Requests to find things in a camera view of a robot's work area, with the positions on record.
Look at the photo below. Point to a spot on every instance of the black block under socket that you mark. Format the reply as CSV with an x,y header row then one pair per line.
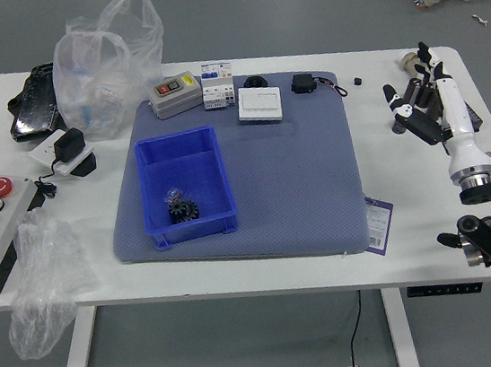
x,y
87,166

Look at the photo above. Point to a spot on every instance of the grey two-button switch box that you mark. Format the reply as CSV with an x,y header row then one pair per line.
x,y
175,95

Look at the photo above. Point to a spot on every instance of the white wall switch panel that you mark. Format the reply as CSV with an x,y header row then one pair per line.
x,y
260,104

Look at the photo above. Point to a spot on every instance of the grey sleeved cylindrical capacitor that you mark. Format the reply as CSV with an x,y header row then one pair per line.
x,y
397,128

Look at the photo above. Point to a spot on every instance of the white floor scrap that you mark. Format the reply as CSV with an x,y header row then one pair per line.
x,y
480,20

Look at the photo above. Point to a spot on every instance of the blue-grey mat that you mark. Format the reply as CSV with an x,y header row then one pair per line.
x,y
272,180

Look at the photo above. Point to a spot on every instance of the purple label tag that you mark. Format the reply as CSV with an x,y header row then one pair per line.
x,y
380,224

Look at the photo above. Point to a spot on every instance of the white wall socket plate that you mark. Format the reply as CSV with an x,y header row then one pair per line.
x,y
42,153

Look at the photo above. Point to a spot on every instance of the tiny black cube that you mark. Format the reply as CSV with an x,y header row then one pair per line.
x,y
357,81

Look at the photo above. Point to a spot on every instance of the black power adapter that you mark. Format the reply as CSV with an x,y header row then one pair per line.
x,y
69,144

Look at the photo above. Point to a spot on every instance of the black round part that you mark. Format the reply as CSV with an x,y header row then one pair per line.
x,y
255,81

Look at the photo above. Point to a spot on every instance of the white table leg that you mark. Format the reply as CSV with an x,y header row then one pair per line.
x,y
403,334
79,350

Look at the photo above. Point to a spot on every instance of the crumpled clear plastic wrap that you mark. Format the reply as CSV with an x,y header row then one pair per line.
x,y
41,283

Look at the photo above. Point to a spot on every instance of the large clear plastic bag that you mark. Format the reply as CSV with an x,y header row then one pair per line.
x,y
97,90

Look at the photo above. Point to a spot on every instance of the blue plastic box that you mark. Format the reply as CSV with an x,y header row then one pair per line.
x,y
179,165

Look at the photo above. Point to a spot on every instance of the black module green terminals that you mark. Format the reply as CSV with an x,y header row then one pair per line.
x,y
476,117

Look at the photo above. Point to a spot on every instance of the black cylindrical capacitor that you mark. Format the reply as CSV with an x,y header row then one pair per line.
x,y
412,91
425,95
432,110

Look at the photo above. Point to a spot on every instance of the white ceramic lamp socket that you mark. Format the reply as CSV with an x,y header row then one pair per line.
x,y
411,63

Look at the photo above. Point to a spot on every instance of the white circuit breaker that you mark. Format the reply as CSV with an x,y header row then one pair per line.
x,y
217,87

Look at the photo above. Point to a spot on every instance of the black plastic tray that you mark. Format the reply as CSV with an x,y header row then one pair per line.
x,y
34,107

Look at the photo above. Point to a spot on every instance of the big black gear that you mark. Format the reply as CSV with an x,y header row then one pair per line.
x,y
193,209

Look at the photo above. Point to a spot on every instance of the black table control panel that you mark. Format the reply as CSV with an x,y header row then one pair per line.
x,y
445,289

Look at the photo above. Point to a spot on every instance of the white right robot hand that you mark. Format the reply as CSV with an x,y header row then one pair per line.
x,y
456,119

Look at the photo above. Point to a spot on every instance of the small clear screw bag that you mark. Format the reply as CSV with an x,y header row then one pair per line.
x,y
172,196

